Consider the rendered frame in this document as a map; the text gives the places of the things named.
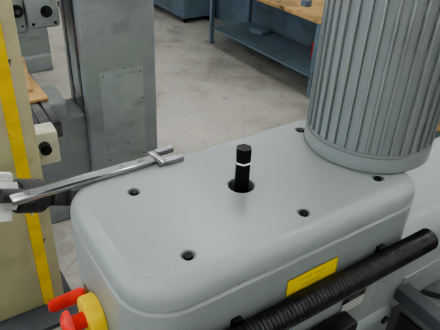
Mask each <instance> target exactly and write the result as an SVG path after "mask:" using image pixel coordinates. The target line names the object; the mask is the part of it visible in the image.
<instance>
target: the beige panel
mask: <svg viewBox="0 0 440 330"><path fill-rule="evenodd" d="M0 172H10V173H12V174H13V180H15V179H17V178H23V179H31V178H36V179H43V172H42V168H41V161H40V156H39V150H38V146H37V138H36V135H35V128H34V123H33V117H32V112H31V105H30V101H29V94H28V88H27V83H26V76H25V73H24V65H23V61H22V55H21V50H20V43H19V39H18V32H17V28H16V21H15V17H14V10H13V6H12V0H0ZM69 291H71V289H70V287H69V285H68V283H67V282H66V280H65V278H64V275H63V274H62V271H61V270H60V267H59V263H58V256H57V252H56V245H55V241H54V234H53V230H52V223H51V219H50V212H49V208H47V209H46V210H45V211H44V212H41V213H33V215H30V213H14V212H12V221H11V222H6V223H5V222H2V223H0V330H51V329H54V328H56V327H59V326H60V316H61V313H62V312H63V311H65V310H68V311H69V313H70V314H71V316H72V315H74V314H77V313H79V310H78V306H77V304H76V305H74V306H71V307H69V308H65V309H63V310H60V311H57V312H55V313H52V312H49V309H48V306H47V303H48V301H49V300H51V299H54V298H56V297H58V296H60V295H63V294H64V293H67V292H69Z"/></svg>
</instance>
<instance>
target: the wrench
mask: <svg viewBox="0 0 440 330"><path fill-rule="evenodd" d="M173 151H174V147H173V146H171V145H169V146H166V147H162V148H159V149H155V150H154V151H150V152H148V153H147V155H148V156H145V157H142V158H138V159H135V160H131V161H128V162H124V163H121V164H117V165H114V166H110V167H107V168H103V169H100V170H96V171H93V172H89V173H86V174H82V175H78V176H75V177H70V178H68V179H64V180H61V181H57V182H54V183H50V184H47V185H43V186H40V187H35V188H33V189H29V190H26V191H22V192H18V193H15V194H11V195H9V198H10V201H11V202H12V205H13V206H17V205H20V204H24V203H26V202H31V201H33V200H37V199H40V198H44V197H47V196H50V195H53V194H58V193H61V192H64V191H68V190H71V189H75V188H77V187H82V186H84V185H88V184H91V183H95V182H98V181H101V180H104V179H109V178H111V177H115V176H118V175H122V174H126V173H128V172H133V171H135V170H139V169H142V168H146V167H149V166H152V165H155V164H156V165H157V166H158V167H162V166H165V165H167V166H168V165H171V164H175V163H177V162H181V161H184V156H183V155H181V154H178V155H174V156H170V157H168V158H163V159H162V158H161V157H160V156H162V155H166V154H168V153H172V152H173Z"/></svg>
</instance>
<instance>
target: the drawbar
mask: <svg viewBox="0 0 440 330"><path fill-rule="evenodd" d="M236 162H237V163H240V164H248V163H250V162H251V146H250V145H246V144H241V145H237V148H236ZM249 171H250V165H247V166H240V165H237V164H236V165H235V176H234V192H237V193H248V185H249Z"/></svg>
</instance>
